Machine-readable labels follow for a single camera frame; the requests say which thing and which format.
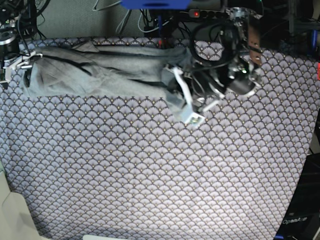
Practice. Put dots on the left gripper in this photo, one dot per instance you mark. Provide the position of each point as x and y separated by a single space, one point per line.
209 86

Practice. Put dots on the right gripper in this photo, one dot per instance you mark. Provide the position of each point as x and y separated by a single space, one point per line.
8 51

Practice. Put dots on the grey T-shirt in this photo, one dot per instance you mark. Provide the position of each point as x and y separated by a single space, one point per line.
90 70

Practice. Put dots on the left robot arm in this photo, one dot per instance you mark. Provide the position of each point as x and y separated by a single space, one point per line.
239 36

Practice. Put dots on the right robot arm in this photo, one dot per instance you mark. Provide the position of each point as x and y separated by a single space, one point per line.
10 12

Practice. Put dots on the red table clamp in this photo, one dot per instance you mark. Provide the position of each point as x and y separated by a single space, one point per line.
162 43

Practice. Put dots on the black power strip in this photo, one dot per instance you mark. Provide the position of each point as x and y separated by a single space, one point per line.
206 14

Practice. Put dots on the fan-patterned tablecloth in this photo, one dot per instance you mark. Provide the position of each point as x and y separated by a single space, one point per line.
122 167

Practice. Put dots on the red clamp at right edge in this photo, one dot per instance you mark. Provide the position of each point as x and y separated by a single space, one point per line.
318 71

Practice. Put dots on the white plastic bin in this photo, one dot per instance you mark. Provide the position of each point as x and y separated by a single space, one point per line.
16 222

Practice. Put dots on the black OpenArm box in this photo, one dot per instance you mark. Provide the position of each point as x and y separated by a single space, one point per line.
302 219

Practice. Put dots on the blue camera mount bracket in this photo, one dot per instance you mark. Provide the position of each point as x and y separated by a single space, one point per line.
155 4

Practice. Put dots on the blue post at right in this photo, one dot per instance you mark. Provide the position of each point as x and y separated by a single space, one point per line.
312 39

